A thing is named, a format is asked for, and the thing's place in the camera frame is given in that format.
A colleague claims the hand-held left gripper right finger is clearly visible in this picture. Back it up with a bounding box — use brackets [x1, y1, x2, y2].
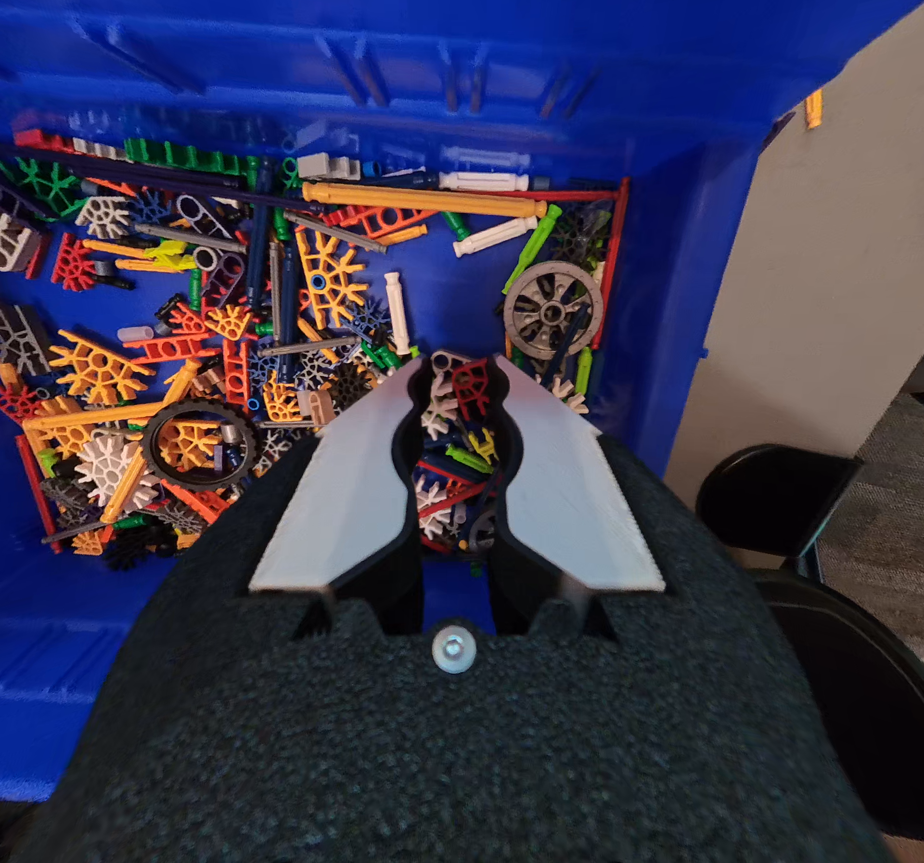
[489, 354, 667, 636]

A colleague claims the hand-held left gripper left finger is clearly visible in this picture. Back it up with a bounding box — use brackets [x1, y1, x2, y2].
[247, 355, 428, 636]

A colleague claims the blue plastic bin with tag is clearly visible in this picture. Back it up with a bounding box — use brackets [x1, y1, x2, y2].
[0, 0, 924, 804]

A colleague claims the pile of colourful construction pieces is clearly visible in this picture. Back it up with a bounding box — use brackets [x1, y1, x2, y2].
[0, 111, 634, 577]

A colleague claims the black padded chair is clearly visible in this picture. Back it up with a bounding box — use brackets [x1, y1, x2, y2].
[695, 443, 924, 842]

